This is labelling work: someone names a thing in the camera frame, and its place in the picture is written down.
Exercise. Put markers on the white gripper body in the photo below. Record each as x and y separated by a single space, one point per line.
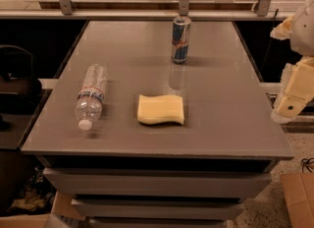
304 31

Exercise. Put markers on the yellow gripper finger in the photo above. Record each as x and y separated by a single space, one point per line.
297 90
282 31

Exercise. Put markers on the red bull can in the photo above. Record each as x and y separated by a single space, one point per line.
180 39

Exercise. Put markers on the clear plastic water bottle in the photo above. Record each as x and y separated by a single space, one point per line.
91 96

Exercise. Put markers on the cardboard box right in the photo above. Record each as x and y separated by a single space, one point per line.
299 195

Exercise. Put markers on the cardboard box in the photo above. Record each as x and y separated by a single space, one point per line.
299 195
62 215

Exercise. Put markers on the yellow sponge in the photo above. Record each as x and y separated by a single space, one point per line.
153 110

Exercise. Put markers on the grey drawer cabinet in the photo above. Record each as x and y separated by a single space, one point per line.
125 174

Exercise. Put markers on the cardboard box left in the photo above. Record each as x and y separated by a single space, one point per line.
62 215

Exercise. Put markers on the black chair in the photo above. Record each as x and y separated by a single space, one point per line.
20 88

